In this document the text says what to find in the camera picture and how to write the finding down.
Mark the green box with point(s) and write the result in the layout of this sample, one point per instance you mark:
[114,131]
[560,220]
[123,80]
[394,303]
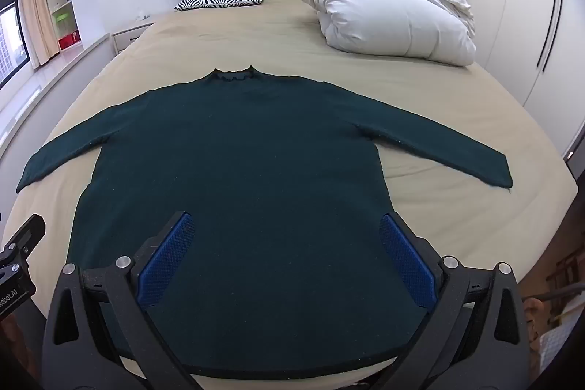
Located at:
[63,17]

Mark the white wardrobe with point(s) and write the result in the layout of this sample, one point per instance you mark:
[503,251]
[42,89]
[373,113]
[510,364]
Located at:
[507,6]

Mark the dark wooden chair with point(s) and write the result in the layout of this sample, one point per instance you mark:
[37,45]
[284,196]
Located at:
[562,275]

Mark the dark green sweater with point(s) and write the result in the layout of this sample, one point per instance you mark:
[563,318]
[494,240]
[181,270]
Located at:
[237,166]

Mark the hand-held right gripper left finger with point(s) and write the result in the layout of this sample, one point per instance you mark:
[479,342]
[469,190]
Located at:
[167,257]

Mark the white nightstand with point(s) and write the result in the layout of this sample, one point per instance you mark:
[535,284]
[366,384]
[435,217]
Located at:
[130,36]

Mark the white window ledge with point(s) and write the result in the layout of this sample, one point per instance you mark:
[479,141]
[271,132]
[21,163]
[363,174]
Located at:
[55,74]

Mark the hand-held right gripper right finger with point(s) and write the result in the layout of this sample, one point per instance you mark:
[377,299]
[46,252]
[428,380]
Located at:
[406,257]

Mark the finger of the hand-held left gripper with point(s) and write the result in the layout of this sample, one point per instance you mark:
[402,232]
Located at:
[25,234]

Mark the white folded duvet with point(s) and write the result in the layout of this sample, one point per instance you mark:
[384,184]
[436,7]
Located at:
[379,15]

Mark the red box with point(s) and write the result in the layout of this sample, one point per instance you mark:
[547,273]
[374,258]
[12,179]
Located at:
[69,40]

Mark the dark framed window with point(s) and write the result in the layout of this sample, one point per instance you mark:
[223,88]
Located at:
[11,38]

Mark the zebra striped pillow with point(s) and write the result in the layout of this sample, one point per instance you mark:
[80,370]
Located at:
[219,0]

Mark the beige bed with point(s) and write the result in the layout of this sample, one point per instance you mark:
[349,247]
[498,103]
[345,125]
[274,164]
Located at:
[274,38]

